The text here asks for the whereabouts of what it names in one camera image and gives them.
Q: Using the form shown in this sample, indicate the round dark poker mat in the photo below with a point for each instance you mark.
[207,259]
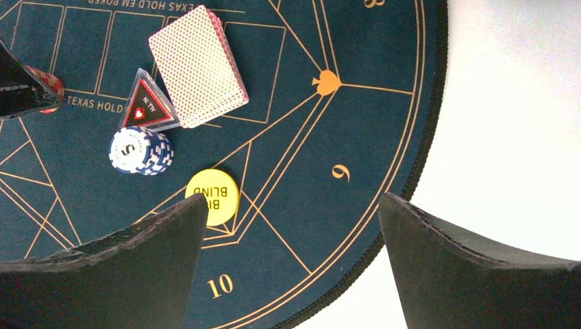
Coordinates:
[343,103]

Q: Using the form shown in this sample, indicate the blue white chip stack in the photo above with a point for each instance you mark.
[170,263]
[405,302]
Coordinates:
[140,150]

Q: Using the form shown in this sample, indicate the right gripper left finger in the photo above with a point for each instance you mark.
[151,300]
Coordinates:
[137,277]

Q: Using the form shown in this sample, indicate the triangular all in marker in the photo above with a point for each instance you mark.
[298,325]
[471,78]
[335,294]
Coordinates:
[147,106]

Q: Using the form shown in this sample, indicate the pink playing card deck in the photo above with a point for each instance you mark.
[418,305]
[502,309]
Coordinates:
[198,68]

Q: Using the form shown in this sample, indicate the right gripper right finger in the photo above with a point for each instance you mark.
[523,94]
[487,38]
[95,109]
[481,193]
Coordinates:
[450,277]

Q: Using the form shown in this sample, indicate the yellow big blind button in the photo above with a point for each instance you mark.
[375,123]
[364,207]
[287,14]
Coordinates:
[220,191]

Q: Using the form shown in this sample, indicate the red poker chip stack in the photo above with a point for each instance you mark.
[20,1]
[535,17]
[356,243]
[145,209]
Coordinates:
[50,80]

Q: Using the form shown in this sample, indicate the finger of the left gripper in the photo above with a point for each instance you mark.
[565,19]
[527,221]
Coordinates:
[22,92]

